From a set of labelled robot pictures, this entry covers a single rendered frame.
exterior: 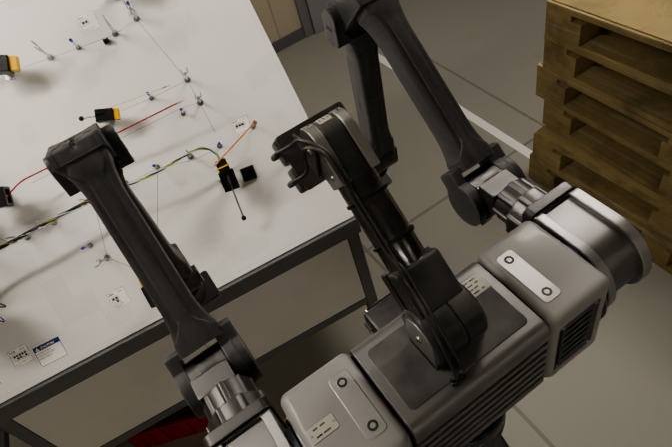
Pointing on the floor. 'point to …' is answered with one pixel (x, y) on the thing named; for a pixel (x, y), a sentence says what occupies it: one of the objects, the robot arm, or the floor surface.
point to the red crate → (170, 429)
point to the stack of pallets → (612, 92)
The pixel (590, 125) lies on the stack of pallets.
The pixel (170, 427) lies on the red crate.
